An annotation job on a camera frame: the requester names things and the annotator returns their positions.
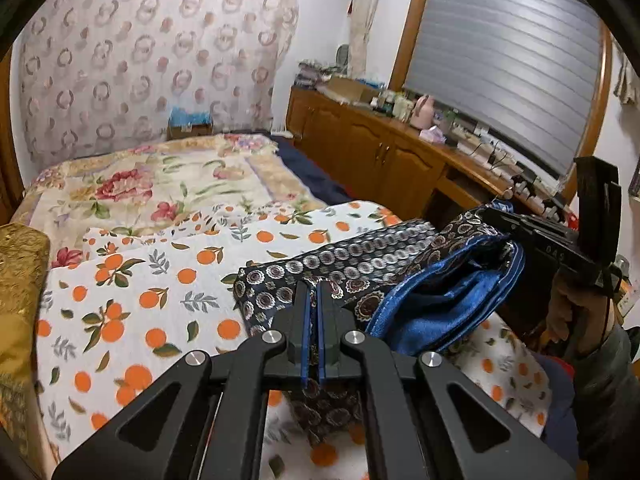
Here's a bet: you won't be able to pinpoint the patterned pajama pants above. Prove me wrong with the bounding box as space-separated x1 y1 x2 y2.
265 219 443 282

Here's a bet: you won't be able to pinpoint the long wooden cabinet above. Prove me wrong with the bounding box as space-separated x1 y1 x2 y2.
285 85 576 233

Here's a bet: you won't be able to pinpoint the box with blue cloth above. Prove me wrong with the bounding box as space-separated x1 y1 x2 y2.
167 105 214 141

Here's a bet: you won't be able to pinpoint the beige lace curtain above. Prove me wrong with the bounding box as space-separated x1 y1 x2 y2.
345 0 387 77

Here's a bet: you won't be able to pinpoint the person's right hand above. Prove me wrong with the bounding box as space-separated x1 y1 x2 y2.
545 272 618 359

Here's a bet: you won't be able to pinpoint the ring patterned curtain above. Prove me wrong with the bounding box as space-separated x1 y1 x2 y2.
17 0 301 171

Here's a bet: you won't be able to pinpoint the group of small bottles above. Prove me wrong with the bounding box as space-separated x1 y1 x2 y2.
375 89 416 119

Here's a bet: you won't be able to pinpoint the grey window blind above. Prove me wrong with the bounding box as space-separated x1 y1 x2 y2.
402 0 603 181

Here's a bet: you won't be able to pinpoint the person's dark blue clothing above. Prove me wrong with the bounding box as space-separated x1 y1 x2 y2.
530 350 582 462

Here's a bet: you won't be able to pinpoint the hanging fringed cloth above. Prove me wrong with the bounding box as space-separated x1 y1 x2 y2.
612 52 639 107

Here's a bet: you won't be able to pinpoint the gold brocade cloth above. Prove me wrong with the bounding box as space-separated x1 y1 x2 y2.
0 222 52 461

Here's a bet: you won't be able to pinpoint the stack of folded cloths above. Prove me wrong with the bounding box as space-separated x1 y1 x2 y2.
295 59 334 91

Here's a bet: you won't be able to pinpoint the person's right forearm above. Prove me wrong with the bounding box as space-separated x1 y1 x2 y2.
570 324 640 463

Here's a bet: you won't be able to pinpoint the blue patterned satin pajama top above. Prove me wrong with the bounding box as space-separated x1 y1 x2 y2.
232 202 527 448

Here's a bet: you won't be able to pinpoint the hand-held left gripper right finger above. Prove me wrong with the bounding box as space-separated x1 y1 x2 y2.
316 284 576 480

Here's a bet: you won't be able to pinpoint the cardboard box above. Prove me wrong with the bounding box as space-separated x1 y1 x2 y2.
322 76 379 104

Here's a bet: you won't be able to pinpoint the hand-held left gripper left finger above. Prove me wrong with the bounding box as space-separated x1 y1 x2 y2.
52 282 313 480

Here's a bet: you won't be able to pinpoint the pink kettle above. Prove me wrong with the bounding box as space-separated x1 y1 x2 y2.
410 94 437 129

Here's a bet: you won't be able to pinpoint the floral quilt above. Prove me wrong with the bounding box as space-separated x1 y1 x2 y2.
12 132 327 271

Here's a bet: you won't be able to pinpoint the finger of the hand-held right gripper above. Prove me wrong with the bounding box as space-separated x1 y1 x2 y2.
477 208 539 247

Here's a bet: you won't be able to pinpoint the wooden window frame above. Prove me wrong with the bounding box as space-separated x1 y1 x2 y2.
387 0 614 202

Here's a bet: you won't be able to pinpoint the navy bed sheet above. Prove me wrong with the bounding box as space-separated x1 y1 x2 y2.
270 132 354 206

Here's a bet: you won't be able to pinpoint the orange fruit print blanket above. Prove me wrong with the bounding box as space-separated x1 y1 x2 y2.
35 200 551 480

